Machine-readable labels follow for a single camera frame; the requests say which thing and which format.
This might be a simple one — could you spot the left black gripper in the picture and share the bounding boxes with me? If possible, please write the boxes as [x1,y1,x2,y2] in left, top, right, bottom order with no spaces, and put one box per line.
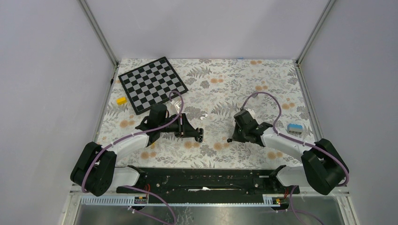
[158,113,200,138]

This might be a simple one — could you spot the black earbud charging case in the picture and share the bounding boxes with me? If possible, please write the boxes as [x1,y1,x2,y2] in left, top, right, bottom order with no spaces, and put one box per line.
[197,128,204,143]

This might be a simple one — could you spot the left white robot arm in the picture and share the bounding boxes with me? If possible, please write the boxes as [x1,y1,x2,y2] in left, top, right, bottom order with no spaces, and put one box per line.
[70,104,204,196]

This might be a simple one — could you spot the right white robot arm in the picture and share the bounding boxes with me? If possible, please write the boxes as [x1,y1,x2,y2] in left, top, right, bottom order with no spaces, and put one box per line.
[228,110,349,195]

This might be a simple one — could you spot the blue grey block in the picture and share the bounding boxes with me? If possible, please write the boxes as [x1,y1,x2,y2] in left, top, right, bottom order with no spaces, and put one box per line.
[287,123,304,134]

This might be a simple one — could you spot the black white checkerboard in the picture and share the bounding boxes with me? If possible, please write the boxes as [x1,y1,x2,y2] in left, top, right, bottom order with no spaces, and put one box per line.
[118,57,188,115]

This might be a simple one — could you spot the yellow block far left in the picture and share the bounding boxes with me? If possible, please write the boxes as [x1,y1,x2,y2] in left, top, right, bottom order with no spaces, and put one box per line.
[116,97,127,105]

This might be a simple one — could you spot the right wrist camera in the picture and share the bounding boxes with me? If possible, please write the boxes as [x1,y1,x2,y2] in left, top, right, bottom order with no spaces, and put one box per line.
[246,108,256,119]

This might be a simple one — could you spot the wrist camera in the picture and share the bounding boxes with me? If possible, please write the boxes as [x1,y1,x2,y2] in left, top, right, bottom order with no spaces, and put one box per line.
[171,100,182,113]
[246,108,256,119]

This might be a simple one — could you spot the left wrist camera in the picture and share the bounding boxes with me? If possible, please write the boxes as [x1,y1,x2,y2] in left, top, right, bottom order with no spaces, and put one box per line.
[171,100,182,113]

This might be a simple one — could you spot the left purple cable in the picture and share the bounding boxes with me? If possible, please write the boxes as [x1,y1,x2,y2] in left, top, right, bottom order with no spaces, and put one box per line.
[81,90,184,194]

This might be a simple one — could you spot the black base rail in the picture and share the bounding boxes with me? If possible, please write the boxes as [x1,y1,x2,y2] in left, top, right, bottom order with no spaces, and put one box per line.
[135,167,299,204]

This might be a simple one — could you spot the white slotted cable duct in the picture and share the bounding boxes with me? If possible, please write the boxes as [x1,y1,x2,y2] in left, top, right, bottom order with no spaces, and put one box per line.
[81,195,290,208]

